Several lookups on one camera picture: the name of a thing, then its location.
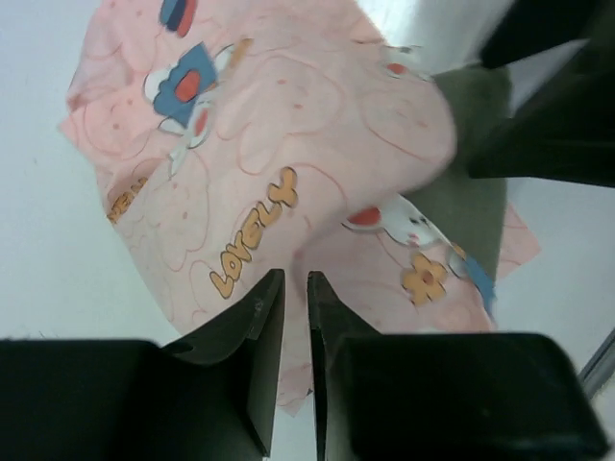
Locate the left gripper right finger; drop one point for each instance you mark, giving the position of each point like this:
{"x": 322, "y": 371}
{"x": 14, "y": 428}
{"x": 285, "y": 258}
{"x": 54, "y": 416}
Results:
{"x": 442, "y": 396}

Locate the grey orange dotted pillow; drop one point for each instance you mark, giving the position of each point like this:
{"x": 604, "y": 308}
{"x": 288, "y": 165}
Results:
{"x": 469, "y": 211}

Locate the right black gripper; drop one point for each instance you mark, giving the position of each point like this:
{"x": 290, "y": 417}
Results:
{"x": 564, "y": 131}

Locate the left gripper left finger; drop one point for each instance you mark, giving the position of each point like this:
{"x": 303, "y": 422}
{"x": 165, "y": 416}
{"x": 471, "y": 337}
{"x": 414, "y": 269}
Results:
{"x": 209, "y": 395}

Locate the pink cartoon print pillowcase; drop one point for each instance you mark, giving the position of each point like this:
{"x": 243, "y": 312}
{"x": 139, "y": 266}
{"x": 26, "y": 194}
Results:
{"x": 230, "y": 138}

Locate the right aluminium frame rail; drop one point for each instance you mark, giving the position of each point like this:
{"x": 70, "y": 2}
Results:
{"x": 599, "y": 368}

